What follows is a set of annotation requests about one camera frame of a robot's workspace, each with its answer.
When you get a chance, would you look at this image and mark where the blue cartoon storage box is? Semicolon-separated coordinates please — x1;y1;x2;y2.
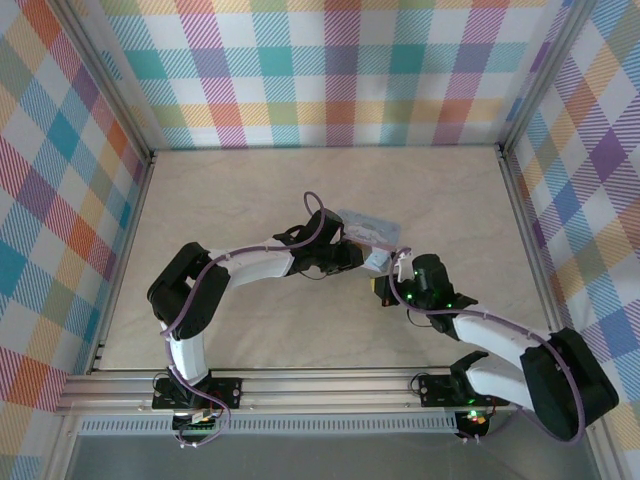
337;207;405;275

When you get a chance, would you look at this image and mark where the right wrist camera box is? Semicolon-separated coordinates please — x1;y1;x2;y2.
392;249;416;281

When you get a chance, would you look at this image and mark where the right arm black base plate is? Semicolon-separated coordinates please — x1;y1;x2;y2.
418;372;511;407

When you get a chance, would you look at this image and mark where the aluminium table side rail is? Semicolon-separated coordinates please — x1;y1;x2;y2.
497;144;576;370
87;149;159;376

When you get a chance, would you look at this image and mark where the aluminium mounting rail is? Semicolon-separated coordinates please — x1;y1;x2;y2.
54;367;606;416

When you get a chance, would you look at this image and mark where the grey slotted cable duct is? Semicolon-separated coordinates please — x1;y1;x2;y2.
77;417;461;436

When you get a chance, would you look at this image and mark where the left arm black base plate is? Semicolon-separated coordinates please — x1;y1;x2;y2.
151;377;244;411

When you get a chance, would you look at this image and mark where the aluminium frame post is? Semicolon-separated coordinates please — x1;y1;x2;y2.
54;0;159;161
497;0;596;151

